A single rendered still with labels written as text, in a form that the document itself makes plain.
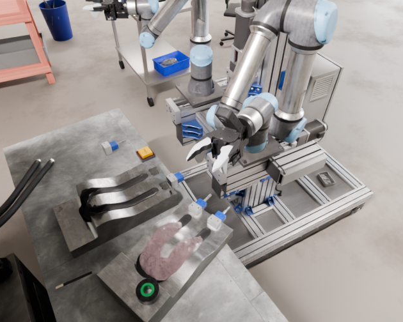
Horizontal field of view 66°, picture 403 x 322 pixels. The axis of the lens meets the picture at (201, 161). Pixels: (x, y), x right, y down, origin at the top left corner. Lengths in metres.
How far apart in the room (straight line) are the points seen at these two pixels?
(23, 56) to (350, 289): 3.79
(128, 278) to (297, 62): 0.95
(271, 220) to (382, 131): 1.79
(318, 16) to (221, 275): 0.97
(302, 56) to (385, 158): 2.29
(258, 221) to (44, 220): 1.31
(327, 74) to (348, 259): 1.33
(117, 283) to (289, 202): 1.46
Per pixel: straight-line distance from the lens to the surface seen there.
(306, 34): 1.06
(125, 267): 1.25
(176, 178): 1.53
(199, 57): 1.64
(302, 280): 2.28
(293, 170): 1.50
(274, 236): 2.12
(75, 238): 1.43
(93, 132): 1.97
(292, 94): 1.18
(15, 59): 4.11
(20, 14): 3.87
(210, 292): 1.30
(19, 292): 1.49
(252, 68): 1.07
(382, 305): 2.40
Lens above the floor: 2.01
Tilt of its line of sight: 46 degrees down
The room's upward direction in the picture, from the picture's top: straight up
